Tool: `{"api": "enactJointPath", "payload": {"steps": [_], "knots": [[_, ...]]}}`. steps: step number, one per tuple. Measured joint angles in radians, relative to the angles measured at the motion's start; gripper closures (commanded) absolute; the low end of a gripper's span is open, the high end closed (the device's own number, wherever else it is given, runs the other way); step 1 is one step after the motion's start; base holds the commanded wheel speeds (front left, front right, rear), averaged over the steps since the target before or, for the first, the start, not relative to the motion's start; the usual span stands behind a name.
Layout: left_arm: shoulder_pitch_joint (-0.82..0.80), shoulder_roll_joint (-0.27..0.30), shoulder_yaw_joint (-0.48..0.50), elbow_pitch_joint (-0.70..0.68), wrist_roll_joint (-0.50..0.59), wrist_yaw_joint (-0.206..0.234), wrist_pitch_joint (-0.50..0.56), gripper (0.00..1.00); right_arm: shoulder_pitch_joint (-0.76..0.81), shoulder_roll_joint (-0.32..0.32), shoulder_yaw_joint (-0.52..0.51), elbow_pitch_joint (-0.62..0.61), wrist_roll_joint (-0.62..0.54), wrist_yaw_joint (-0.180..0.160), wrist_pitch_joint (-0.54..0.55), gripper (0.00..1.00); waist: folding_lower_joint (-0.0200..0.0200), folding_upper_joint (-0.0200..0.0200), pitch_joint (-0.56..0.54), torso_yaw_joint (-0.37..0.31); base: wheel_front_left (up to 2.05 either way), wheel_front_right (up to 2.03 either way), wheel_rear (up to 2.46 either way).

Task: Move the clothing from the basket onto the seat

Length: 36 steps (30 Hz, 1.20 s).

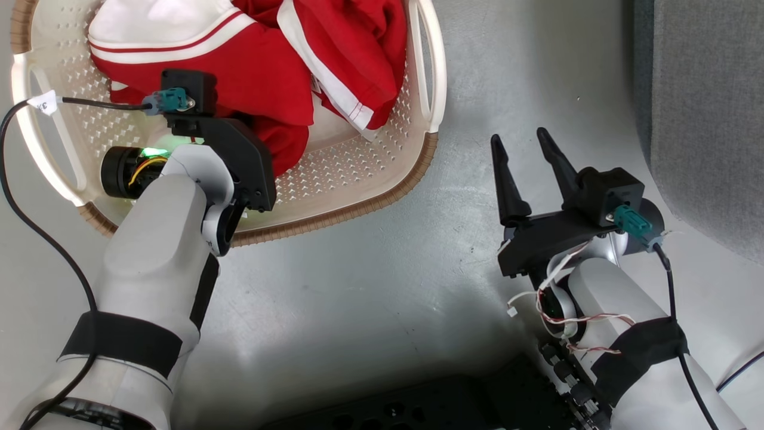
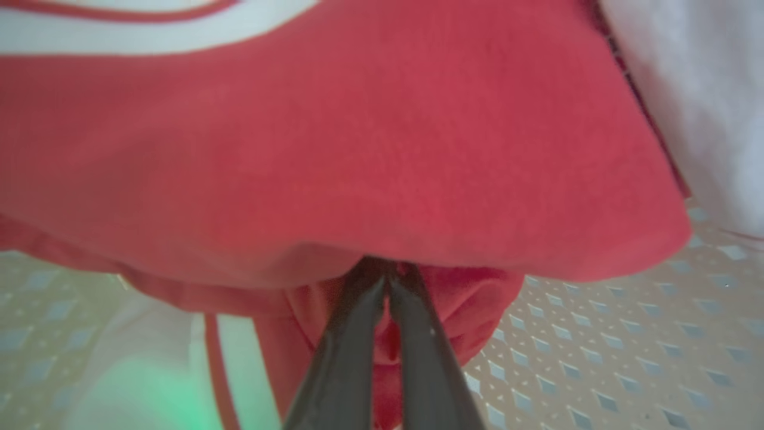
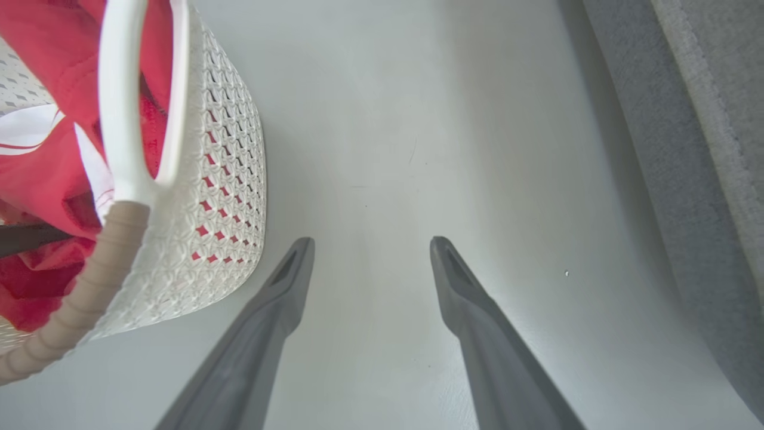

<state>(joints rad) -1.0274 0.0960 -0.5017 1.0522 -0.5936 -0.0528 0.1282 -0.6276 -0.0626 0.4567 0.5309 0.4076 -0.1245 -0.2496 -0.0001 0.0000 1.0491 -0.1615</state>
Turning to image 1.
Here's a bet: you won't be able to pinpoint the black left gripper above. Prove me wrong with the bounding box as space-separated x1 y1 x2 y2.
164 115 277 211

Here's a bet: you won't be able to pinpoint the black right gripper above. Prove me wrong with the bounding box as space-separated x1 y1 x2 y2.
491 127 621 279

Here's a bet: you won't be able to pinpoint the red and white garment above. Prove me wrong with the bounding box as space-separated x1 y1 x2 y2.
88 0 408 179

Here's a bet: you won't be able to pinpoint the cream perforated laundry basket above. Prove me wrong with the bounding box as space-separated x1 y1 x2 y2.
10 0 447 247

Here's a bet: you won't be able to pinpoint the grey fabric sofa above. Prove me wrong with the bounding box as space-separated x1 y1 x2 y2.
633 0 764 263

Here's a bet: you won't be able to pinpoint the white and red thin wires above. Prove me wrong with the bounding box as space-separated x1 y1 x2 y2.
506 239 636 356

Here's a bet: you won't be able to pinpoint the thin black floor cable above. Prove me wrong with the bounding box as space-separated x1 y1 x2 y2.
716 351 764 392

